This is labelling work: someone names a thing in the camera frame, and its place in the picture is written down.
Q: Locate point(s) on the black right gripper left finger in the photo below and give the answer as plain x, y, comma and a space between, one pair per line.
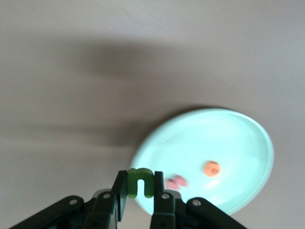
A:
104, 207

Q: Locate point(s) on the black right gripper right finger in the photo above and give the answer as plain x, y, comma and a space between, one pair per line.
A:
166, 210

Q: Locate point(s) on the green foam letter u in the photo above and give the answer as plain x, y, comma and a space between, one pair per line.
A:
133, 181

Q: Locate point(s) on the pink foam letter m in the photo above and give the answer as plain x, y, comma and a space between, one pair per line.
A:
177, 183

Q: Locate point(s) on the orange foam letter e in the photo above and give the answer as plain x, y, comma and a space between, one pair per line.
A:
213, 169

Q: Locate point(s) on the pale green round plate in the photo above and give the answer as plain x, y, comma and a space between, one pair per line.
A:
209, 138

